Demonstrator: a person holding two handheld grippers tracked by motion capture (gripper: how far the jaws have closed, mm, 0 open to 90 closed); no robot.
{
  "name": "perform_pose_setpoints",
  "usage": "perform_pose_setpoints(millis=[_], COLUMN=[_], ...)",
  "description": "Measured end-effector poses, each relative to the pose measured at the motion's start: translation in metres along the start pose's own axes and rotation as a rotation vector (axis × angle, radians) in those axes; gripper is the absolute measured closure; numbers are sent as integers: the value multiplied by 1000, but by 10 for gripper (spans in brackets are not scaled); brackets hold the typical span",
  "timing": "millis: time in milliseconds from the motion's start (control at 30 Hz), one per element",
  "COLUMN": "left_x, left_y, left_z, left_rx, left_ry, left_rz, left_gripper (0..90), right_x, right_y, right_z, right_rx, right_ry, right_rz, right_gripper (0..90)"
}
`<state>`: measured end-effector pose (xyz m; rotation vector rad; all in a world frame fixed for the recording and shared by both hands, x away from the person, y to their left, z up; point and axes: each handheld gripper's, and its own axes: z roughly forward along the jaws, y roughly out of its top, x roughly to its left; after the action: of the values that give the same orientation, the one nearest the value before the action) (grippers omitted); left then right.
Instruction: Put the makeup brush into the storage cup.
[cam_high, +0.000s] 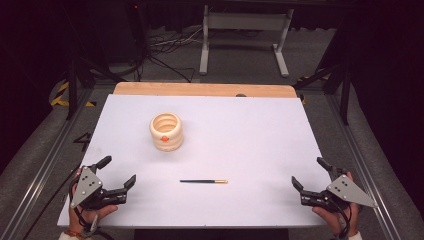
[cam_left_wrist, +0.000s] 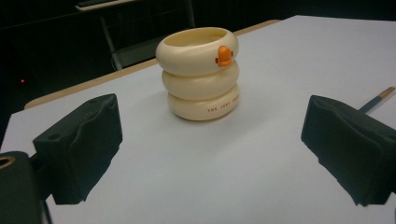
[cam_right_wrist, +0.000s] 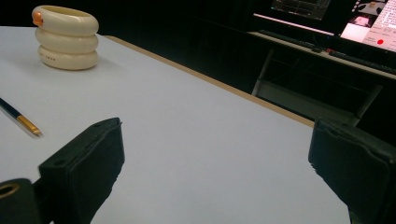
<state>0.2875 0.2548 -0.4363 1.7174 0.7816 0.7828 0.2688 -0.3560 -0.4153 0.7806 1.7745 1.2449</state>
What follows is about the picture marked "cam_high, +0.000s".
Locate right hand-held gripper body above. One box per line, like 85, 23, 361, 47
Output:
299, 174, 379, 213

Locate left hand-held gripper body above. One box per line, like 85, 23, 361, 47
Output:
69, 166, 129, 211

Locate cream ribbed pen holder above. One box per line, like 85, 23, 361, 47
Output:
148, 112, 185, 153

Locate black pen with gold end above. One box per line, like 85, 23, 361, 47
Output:
179, 179, 229, 185

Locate person's right hand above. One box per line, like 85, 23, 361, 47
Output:
311, 171, 363, 238

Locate person's left hand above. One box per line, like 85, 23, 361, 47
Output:
68, 167, 119, 234

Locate grey carabiner clip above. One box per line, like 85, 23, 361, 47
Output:
80, 214, 100, 238

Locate black tripod stand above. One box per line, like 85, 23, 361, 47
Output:
64, 49, 128, 121
292, 62, 355, 126

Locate yellow black floor tape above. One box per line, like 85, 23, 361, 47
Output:
49, 81, 98, 108
296, 73, 332, 84

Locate white table mat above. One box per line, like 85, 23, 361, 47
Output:
56, 93, 335, 230

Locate wooden table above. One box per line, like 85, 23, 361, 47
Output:
113, 81, 298, 99

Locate dark equipment cabinet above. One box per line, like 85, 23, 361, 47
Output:
125, 0, 152, 65

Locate grey metal stand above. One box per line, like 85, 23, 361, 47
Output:
198, 4, 295, 79

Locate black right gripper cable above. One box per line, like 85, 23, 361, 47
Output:
332, 195, 354, 240

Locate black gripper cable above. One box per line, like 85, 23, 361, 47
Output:
21, 169, 114, 240
332, 195, 354, 240

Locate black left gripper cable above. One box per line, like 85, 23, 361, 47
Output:
21, 169, 114, 240

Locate aluminium floor rail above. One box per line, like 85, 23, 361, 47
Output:
0, 87, 95, 240
324, 94, 407, 240

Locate orange bracelet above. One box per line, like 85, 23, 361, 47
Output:
64, 228, 83, 240

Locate black floor cable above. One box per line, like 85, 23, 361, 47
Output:
147, 54, 196, 84

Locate bundle of pale floor cables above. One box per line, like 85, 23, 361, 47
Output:
149, 27, 205, 48

